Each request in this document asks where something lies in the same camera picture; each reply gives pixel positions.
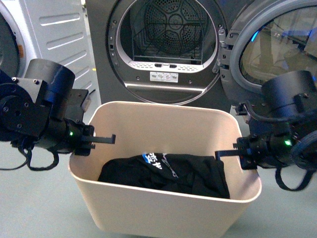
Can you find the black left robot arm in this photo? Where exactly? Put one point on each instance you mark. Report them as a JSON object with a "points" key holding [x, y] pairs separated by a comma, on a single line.
{"points": [[43, 109]]}

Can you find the round grey dryer door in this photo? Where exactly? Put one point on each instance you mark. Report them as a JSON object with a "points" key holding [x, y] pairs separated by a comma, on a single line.
{"points": [[267, 39]]}

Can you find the black clothes with print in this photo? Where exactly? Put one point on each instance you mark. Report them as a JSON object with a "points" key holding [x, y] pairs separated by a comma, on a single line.
{"points": [[182, 173]]}

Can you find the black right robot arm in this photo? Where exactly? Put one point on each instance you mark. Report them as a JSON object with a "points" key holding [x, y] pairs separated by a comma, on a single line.
{"points": [[283, 125]]}

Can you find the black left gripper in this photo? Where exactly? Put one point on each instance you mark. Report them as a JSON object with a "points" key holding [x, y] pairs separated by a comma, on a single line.
{"points": [[67, 136]]}

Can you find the dark grey tumble dryer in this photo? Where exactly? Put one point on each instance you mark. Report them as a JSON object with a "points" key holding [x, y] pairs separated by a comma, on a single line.
{"points": [[158, 51]]}

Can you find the white washing machine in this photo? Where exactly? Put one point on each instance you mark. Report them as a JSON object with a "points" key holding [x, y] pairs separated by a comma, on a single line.
{"points": [[54, 30]]}

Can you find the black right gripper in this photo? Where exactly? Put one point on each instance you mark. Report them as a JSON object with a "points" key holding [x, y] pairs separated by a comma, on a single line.
{"points": [[265, 151]]}

